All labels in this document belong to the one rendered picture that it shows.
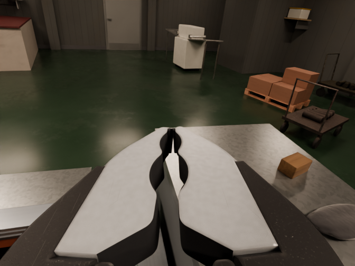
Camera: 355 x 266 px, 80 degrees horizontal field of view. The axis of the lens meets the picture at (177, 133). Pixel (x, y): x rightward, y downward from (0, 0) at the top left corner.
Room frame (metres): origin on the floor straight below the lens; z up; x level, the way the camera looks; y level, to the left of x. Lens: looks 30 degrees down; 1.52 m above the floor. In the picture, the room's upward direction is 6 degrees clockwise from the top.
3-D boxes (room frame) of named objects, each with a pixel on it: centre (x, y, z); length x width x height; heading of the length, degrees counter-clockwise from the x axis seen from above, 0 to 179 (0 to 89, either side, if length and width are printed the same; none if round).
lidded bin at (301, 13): (7.07, -3.06, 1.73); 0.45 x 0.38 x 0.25; 29
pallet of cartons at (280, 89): (4.55, -2.06, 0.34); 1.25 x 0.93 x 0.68; 30
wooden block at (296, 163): (0.63, -0.43, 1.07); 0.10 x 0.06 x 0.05; 124
